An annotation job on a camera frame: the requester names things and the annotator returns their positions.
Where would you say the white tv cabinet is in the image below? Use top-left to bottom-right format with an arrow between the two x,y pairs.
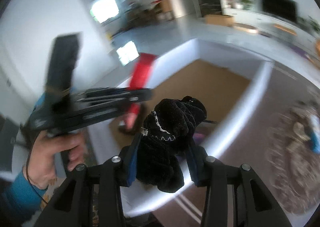
223,8 -> 319,51

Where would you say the white storage box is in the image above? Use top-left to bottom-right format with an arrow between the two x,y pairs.
86,38 -> 275,217

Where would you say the person left hand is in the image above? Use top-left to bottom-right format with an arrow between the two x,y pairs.
23,131 -> 87,190

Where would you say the small wooden bench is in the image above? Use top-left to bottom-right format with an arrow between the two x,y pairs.
273,24 -> 297,36

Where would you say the blue sleeve left forearm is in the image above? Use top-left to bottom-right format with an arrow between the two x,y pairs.
1,171 -> 47,226

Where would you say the black flat television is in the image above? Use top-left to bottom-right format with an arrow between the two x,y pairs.
260,0 -> 297,23

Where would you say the black knit sock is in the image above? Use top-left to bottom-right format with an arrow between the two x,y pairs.
136,96 -> 207,193

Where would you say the red object in box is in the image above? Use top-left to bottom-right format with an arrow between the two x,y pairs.
124,53 -> 157,134

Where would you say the blue white carton box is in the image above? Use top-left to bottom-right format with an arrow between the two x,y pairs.
309,114 -> 319,154

